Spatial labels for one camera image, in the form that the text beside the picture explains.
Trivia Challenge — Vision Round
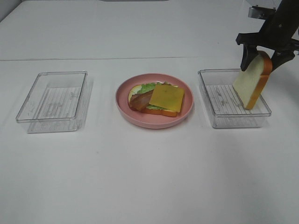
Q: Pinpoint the yellow cheese slice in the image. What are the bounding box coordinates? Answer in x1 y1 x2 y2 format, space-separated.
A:
149 84 184 112

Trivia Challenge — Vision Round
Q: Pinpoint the right clear plastic tray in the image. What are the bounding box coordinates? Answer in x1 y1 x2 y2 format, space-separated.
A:
198 69 271 128

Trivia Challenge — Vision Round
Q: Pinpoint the green lettuce leaf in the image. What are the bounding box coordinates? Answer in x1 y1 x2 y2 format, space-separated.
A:
137 82 171 110

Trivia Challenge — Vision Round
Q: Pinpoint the long bacon strip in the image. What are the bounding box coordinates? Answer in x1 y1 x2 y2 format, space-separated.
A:
129 90 153 111

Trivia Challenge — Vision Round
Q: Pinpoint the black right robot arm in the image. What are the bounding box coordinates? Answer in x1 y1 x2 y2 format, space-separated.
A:
236 0 299 71

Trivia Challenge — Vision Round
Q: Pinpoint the clear plastic tray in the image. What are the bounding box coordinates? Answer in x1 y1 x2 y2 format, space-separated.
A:
15 71 92 133
198 69 271 128

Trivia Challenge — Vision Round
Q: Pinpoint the bread slice from tray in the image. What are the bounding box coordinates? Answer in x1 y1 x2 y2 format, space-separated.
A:
128 84 178 117

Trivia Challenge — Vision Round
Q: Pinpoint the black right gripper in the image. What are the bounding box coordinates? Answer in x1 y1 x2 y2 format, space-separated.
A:
236 16 299 71

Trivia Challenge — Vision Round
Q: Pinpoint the pink round plate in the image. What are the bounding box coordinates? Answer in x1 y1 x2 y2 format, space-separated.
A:
115 73 194 129

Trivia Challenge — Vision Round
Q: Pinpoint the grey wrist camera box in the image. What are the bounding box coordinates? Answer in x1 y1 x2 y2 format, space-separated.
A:
248 5 276 20

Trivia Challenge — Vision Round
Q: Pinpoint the left clear plastic tray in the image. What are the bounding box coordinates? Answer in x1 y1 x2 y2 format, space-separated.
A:
15 71 92 133

